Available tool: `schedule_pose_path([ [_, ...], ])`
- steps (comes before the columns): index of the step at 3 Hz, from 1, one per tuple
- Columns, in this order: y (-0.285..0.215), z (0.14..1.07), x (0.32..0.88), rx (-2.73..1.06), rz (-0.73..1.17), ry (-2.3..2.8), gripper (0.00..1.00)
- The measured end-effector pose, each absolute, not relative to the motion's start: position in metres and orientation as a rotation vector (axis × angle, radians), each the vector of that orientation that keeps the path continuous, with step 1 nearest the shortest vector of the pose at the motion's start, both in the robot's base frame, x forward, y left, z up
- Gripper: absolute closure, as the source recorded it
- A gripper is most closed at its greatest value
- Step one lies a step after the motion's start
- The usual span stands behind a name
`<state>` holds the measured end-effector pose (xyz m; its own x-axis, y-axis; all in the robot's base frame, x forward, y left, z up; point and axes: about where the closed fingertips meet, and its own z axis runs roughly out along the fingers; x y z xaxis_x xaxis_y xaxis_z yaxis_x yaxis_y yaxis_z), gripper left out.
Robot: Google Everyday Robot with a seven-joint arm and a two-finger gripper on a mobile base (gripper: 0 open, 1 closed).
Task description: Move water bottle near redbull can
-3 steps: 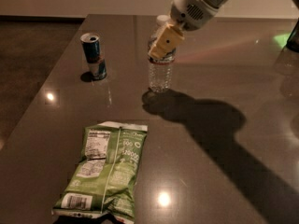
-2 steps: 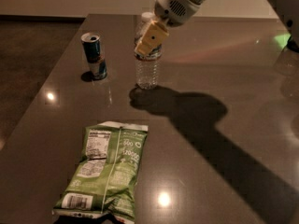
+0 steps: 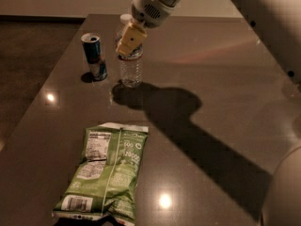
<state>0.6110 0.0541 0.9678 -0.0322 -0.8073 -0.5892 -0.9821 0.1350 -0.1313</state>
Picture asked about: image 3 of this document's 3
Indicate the blue silver redbull can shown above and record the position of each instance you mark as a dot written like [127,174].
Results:
[93,51]

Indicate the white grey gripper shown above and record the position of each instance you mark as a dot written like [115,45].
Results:
[150,9]

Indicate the clear plastic water bottle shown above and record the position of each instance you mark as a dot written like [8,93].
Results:
[130,66]

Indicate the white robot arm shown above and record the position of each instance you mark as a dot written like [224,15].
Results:
[278,25]

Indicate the green chip bag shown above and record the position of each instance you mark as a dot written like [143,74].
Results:
[104,183]

